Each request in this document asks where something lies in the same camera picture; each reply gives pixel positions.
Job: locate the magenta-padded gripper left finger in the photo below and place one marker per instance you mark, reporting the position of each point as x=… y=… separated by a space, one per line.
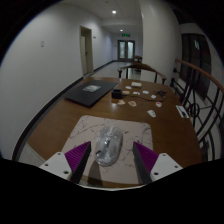
x=71 y=160

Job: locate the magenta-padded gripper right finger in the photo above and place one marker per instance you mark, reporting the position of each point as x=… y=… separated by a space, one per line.
x=151 y=161

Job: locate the transparent computer mouse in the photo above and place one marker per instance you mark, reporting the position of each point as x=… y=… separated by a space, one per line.
x=109 y=145

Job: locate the white marble-print mouse pad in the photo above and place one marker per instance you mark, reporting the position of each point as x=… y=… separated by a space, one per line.
x=133 y=133

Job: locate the small red and white item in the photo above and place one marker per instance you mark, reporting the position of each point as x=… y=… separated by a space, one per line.
x=158 y=104

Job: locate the small beige wrapped item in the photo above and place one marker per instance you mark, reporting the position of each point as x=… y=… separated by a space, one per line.
x=132 y=104
x=121 y=102

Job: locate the black closed laptop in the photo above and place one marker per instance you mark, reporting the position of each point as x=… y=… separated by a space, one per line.
x=90 y=92

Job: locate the small black box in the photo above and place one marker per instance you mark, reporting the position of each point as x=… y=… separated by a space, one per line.
x=116 y=94

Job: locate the flat white packet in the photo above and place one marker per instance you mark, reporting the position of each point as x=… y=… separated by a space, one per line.
x=136 y=84

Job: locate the wooden chair with curved back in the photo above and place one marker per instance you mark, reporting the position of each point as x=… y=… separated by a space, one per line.
x=141 y=67

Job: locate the black railing with wooden handrail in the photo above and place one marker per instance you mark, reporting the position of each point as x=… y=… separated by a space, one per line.
x=200 y=71

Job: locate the white side door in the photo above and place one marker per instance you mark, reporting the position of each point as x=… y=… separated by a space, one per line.
x=85 y=53

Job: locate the dark framed window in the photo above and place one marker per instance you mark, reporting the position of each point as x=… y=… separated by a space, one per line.
x=196 y=60

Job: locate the glass double door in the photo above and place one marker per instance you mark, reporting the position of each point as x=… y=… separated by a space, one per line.
x=126 y=50

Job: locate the green exit sign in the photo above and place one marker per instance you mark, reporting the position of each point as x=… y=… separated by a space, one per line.
x=125 y=34

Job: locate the white wall switch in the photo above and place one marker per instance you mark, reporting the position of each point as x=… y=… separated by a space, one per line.
x=42 y=43

